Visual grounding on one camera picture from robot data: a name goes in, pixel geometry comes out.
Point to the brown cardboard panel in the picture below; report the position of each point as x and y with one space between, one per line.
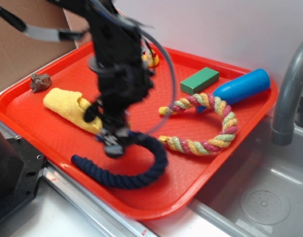
21 55

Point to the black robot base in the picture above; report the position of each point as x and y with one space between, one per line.
21 167

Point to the blue plastic bottle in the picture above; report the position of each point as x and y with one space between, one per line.
243 87

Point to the green wooden block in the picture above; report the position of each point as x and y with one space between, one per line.
199 81

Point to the grey faucet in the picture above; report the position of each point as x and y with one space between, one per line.
289 106

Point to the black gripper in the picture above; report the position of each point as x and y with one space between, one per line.
115 129

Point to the grey sink basin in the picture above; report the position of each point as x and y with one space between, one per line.
258 191

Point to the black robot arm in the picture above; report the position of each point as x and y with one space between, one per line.
123 78

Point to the red plastic tray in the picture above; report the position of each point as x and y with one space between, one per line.
58 139

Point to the yellow cloth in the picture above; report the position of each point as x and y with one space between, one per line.
72 106

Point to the yellow rubber duck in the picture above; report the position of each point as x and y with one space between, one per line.
150 57

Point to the brown rock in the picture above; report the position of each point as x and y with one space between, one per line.
40 82

